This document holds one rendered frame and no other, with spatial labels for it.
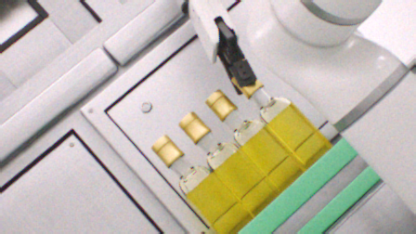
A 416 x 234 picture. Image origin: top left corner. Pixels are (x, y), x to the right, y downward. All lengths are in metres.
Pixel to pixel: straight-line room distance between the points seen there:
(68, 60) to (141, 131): 0.20
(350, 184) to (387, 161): 0.38
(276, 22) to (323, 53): 0.06
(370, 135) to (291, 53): 0.11
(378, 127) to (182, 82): 0.72
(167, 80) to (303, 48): 0.70
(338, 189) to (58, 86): 0.56
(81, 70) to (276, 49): 0.72
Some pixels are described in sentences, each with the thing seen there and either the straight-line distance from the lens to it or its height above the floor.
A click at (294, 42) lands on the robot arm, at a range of 0.78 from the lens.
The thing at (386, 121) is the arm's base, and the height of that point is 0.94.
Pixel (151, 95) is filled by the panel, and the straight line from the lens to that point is 1.45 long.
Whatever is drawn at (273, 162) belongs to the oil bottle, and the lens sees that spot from 1.28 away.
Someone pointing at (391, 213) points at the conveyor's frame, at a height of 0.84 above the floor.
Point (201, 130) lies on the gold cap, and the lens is 1.29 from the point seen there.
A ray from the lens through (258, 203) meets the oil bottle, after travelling 1.26.
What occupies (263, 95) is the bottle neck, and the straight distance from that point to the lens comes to 1.32.
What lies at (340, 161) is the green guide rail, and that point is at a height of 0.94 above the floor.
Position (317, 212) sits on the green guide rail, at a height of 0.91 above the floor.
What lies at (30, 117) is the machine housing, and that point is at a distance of 1.46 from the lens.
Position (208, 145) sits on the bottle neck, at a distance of 1.29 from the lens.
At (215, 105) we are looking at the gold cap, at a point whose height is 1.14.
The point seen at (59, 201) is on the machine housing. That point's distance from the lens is 1.46.
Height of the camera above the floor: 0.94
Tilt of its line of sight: 9 degrees up
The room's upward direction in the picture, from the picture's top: 42 degrees counter-clockwise
